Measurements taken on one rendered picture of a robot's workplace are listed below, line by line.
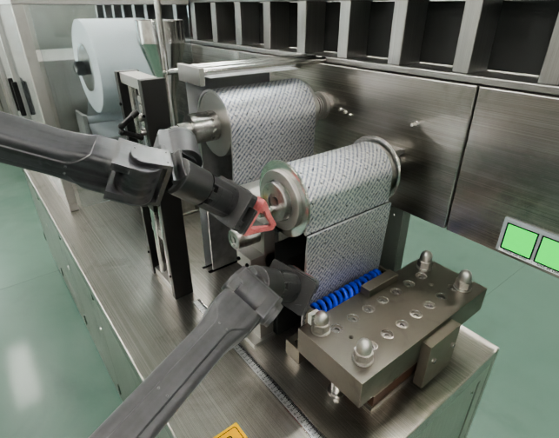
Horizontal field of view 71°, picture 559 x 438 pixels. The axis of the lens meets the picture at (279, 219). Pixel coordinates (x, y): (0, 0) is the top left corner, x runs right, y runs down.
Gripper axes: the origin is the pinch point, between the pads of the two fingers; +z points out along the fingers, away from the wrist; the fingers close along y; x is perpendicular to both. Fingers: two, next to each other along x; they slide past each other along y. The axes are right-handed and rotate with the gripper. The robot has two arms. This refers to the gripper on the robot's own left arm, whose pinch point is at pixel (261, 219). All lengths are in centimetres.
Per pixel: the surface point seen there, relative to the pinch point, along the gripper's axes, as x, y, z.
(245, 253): -7.7, -3.4, 4.2
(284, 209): 3.6, 3.4, 0.5
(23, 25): 11, -96, -31
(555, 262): 20, 37, 31
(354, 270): -0.2, 6.8, 25.6
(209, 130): 10.0, -21.7, -5.2
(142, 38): 25, -70, -10
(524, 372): -6, 21, 185
